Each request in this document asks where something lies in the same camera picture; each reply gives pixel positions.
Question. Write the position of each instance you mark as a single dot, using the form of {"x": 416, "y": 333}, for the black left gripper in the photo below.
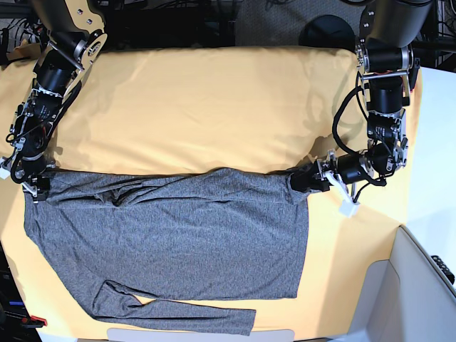
{"x": 347, "y": 169}

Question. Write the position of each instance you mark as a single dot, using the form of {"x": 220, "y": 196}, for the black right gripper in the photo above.
{"x": 29, "y": 174}

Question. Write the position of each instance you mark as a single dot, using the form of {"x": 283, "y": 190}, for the grey long-sleeve shirt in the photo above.
{"x": 154, "y": 251}

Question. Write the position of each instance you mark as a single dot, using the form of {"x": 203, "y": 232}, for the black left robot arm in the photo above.
{"x": 386, "y": 76}

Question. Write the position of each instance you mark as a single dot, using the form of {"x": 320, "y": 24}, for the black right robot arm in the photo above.
{"x": 76, "y": 35}

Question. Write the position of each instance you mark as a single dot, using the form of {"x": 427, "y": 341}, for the yellow table cloth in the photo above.
{"x": 257, "y": 109}

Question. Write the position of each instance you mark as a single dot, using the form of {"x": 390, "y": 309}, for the red black clamp left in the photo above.
{"x": 33, "y": 322}

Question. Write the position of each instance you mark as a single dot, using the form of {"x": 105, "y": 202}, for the red black clamp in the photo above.
{"x": 413, "y": 73}
{"x": 33, "y": 322}

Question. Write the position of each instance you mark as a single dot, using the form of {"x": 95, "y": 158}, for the red black clamp right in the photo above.
{"x": 413, "y": 73}

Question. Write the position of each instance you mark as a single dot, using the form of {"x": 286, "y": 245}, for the black round chair base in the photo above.
{"x": 328, "y": 31}

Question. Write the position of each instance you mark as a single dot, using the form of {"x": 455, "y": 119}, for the white plastic bin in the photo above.
{"x": 406, "y": 297}

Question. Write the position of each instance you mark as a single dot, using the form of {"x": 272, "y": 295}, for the black remote control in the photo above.
{"x": 444, "y": 268}

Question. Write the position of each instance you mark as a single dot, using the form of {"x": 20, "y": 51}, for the grey tray edge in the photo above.
{"x": 119, "y": 334}

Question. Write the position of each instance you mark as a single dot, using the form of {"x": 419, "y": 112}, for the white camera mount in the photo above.
{"x": 6, "y": 163}
{"x": 349, "y": 205}

